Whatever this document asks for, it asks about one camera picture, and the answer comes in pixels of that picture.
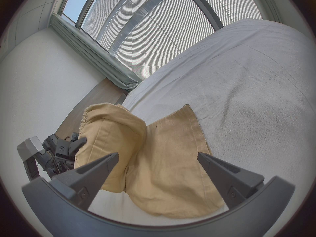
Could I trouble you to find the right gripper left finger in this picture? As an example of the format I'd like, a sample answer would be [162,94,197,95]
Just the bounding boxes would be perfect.
[57,153,119,210]

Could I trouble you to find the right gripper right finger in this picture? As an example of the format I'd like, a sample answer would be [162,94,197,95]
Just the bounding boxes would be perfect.
[197,153,264,210]

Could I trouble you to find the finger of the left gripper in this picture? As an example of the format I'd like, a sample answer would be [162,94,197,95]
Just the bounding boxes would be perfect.
[56,137,87,157]

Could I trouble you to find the tan shorts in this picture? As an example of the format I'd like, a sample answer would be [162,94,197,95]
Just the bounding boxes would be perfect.
[74,103,226,218]

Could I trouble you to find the bed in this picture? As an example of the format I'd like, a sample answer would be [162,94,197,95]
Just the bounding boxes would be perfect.
[55,19,316,219]

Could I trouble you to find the window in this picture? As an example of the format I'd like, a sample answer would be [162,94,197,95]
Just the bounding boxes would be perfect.
[60,0,263,81]

